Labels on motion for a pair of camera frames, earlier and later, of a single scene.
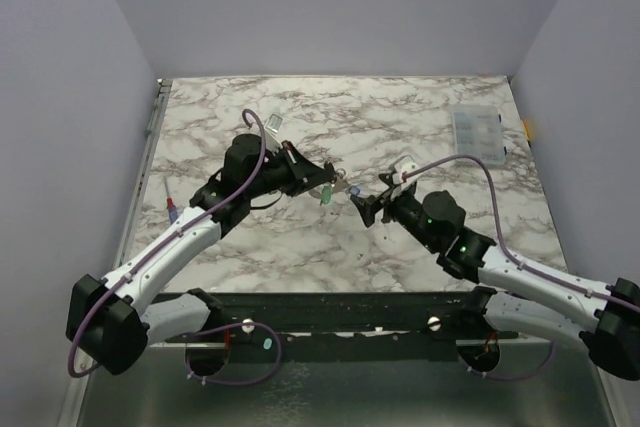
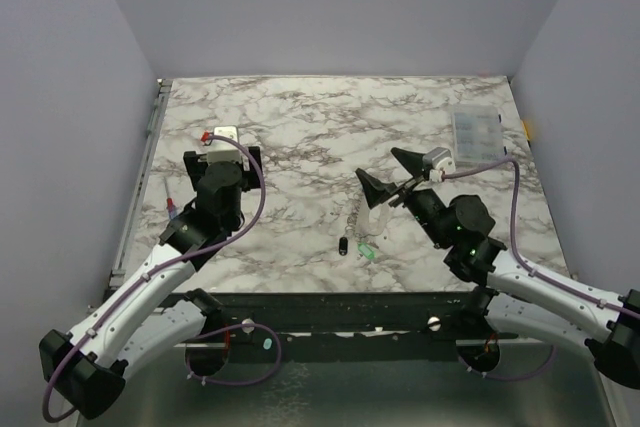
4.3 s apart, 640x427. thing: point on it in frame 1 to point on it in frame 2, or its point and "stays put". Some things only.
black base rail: (346, 326) stays put
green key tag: (327, 194) to (366, 251)
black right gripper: (388, 203) to (401, 192)
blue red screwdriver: (172, 212) stays put
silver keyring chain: (340, 172) to (351, 220)
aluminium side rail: (142, 172) stays put
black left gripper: (302, 171) to (252, 176)
